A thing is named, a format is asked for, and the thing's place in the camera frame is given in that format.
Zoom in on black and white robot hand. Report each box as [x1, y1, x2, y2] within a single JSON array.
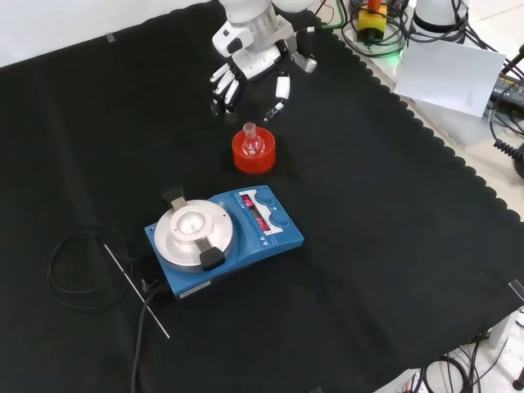
[[209, 24, 294, 124]]

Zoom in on clear glass round-bottom flask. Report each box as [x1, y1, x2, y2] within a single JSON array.
[[242, 122, 264, 157]]

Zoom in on yellow stop button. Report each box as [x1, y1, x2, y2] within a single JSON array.
[[356, 0, 389, 43]]

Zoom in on heater with blue base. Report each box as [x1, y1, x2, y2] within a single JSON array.
[[143, 184, 305, 300]]

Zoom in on pale board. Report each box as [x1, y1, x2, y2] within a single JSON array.
[[394, 40, 508, 120]]

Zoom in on black cloth bench cover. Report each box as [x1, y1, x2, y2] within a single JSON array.
[[0, 0, 524, 393]]

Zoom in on thin steel temperature probe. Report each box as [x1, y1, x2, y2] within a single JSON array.
[[102, 244, 171, 340]]

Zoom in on black power adapter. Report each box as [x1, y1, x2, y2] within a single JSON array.
[[488, 68, 524, 112]]

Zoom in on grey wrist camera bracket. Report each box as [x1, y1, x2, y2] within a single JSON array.
[[279, 19, 318, 75]]

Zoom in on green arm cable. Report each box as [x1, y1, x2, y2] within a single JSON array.
[[318, 0, 350, 30]]

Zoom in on red ring flask stand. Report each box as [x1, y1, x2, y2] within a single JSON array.
[[231, 127, 278, 174]]

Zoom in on black cables around stop button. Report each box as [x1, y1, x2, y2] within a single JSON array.
[[341, 0, 412, 59]]

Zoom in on black coiled cable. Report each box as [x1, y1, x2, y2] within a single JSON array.
[[492, 138, 524, 179]]

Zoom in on thin black probe cable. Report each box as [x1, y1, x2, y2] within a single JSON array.
[[47, 229, 142, 311]]

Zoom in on thick black heater power cable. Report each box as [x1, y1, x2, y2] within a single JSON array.
[[129, 281, 169, 393]]

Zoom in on black floor cables under bench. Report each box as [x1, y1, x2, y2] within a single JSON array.
[[404, 338, 524, 393]]

